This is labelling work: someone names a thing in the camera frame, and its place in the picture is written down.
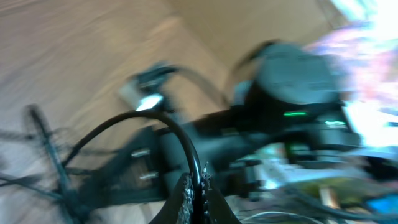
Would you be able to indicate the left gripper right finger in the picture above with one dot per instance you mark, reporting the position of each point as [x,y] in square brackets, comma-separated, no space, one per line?
[215,209]

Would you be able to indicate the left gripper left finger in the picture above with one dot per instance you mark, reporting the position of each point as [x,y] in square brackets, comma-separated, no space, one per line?
[178,208]

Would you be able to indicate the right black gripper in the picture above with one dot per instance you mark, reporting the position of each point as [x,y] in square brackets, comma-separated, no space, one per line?
[136,174]

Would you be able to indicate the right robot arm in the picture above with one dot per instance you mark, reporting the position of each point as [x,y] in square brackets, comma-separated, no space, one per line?
[286,126]

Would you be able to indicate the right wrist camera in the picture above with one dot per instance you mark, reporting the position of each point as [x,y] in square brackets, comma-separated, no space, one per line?
[143,91]

